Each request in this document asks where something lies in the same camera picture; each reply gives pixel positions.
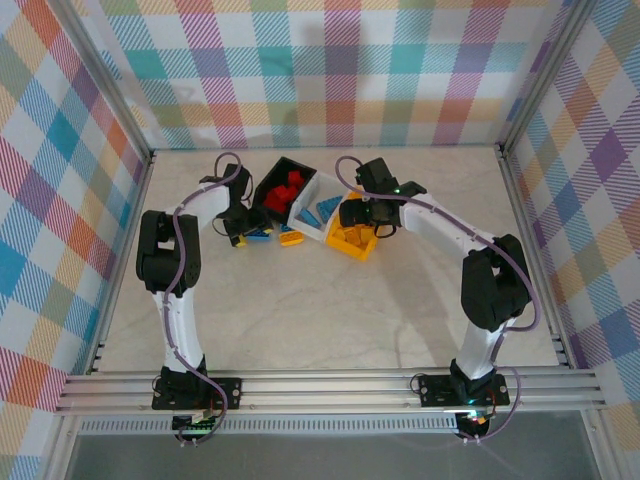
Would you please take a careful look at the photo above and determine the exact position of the black plastic container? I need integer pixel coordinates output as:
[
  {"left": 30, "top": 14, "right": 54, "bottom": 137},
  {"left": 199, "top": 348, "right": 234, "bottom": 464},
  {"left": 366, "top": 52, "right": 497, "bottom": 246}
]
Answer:
[{"left": 251, "top": 156, "right": 320, "bottom": 223}]

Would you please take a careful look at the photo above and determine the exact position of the yellow plastic container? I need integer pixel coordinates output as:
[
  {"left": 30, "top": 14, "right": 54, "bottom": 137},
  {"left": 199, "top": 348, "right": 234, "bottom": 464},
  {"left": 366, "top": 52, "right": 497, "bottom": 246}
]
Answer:
[{"left": 324, "top": 192, "right": 380, "bottom": 262}]

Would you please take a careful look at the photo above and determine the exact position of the white plastic container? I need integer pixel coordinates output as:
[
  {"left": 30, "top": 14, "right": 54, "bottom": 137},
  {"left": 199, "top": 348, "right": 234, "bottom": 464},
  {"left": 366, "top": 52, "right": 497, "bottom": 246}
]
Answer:
[{"left": 287, "top": 171, "right": 351, "bottom": 245}]

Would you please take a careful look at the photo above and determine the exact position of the plaid backdrop cloth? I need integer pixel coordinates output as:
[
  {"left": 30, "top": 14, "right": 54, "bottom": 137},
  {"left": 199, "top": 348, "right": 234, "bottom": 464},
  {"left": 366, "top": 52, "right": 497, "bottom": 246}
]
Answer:
[
  {"left": 64, "top": 0, "right": 591, "bottom": 150},
  {"left": 0, "top": 0, "right": 151, "bottom": 480},
  {"left": 504, "top": 0, "right": 640, "bottom": 480}
]

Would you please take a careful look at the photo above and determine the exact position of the small controller circuit board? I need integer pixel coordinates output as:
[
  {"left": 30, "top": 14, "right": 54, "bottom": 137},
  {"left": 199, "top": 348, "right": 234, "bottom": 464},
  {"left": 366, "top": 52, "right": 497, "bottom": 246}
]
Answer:
[
  {"left": 457, "top": 409, "right": 494, "bottom": 429},
  {"left": 172, "top": 414, "right": 221, "bottom": 436}
]

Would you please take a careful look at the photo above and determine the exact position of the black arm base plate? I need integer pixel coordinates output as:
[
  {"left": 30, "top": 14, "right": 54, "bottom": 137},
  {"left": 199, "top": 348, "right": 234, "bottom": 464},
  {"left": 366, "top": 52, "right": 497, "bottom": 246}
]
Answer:
[
  {"left": 416, "top": 373, "right": 511, "bottom": 409},
  {"left": 151, "top": 377, "right": 244, "bottom": 412}
]

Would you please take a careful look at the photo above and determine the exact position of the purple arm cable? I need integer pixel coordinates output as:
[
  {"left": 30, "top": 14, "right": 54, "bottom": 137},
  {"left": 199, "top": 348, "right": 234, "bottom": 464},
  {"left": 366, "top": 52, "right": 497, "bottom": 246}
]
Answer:
[
  {"left": 163, "top": 151, "right": 247, "bottom": 445},
  {"left": 335, "top": 155, "right": 544, "bottom": 445}
]

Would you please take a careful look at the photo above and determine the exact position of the aluminium side rail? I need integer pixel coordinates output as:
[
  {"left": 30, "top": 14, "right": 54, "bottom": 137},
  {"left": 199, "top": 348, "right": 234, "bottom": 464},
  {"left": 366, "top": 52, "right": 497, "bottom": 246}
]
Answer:
[
  {"left": 497, "top": 144, "right": 575, "bottom": 370},
  {"left": 84, "top": 149, "right": 157, "bottom": 375}
]

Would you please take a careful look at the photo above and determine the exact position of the wide aluminium base rail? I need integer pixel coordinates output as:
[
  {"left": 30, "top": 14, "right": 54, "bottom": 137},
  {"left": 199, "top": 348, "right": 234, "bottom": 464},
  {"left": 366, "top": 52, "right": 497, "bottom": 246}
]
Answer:
[{"left": 53, "top": 368, "right": 607, "bottom": 416}]

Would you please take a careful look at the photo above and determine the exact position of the aluminium frame post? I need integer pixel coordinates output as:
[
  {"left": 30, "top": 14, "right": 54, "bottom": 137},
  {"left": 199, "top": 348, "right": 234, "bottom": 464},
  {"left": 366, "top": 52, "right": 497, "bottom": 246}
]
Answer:
[
  {"left": 497, "top": 0, "right": 601, "bottom": 159},
  {"left": 47, "top": 0, "right": 157, "bottom": 164}
]

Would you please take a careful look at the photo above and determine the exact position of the slotted grey cable duct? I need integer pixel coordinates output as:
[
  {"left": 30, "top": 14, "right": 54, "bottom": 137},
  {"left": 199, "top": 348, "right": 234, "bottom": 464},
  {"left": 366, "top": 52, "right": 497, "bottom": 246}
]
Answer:
[{"left": 78, "top": 418, "right": 460, "bottom": 435}]

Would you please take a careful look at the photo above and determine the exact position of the aluminium frame strut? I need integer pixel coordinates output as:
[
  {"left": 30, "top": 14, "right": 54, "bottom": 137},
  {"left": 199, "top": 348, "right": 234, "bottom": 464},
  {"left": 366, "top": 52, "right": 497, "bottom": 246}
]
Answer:
[
  {"left": 582, "top": 409, "right": 624, "bottom": 480},
  {"left": 43, "top": 414, "right": 84, "bottom": 480}
]

